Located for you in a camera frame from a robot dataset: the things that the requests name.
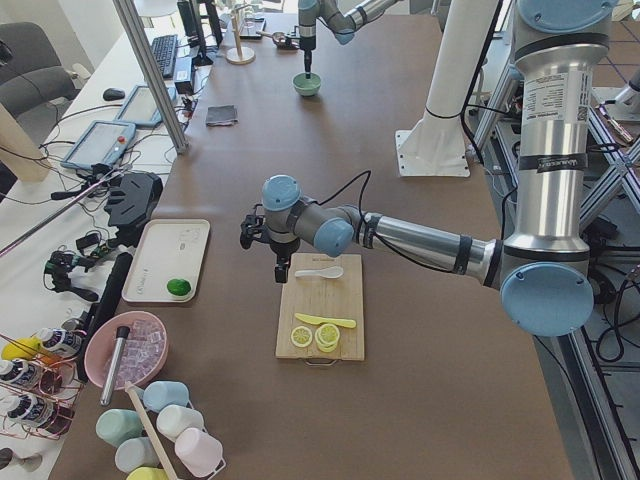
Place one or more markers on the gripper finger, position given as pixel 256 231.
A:
pixel 287 264
pixel 310 62
pixel 306 62
pixel 280 270

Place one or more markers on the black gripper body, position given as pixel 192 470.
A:
pixel 307 44
pixel 282 248

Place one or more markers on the green ceramic bowl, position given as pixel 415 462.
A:
pixel 307 85

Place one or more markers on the white ceramic spoon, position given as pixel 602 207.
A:
pixel 332 272

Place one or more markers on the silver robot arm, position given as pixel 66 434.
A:
pixel 541 268
pixel 343 26

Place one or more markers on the pink bowl of ice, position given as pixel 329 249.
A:
pixel 145 349

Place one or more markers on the metal scoop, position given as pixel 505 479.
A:
pixel 281 40

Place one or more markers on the wooden mug tree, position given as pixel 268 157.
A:
pixel 242 16

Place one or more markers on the lemon slice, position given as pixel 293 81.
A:
pixel 301 336
pixel 327 337

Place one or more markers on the yellow plastic knife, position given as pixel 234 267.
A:
pixel 318 320

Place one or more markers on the cream rabbit tray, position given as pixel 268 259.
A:
pixel 168 248

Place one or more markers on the green lime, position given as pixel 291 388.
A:
pixel 178 287

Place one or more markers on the grey folded cloth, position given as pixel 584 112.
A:
pixel 225 115

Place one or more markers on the black monitor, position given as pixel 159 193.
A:
pixel 192 23

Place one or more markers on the black keyboard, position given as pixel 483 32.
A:
pixel 164 49

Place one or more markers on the blue teach pendant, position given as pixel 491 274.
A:
pixel 140 109
pixel 104 142

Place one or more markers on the steel muddler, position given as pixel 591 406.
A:
pixel 122 334

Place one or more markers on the blue cup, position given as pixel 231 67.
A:
pixel 160 394

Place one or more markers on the white cup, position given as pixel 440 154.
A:
pixel 173 420

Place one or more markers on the black computer mouse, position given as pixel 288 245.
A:
pixel 113 94

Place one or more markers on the pink cup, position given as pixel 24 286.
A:
pixel 201 453

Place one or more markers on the green cup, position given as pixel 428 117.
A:
pixel 115 426

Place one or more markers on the yellow lemon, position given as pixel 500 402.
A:
pixel 25 348

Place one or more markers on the white pedestal column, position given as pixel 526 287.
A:
pixel 435 146

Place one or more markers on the aluminium frame post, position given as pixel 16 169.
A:
pixel 134 29

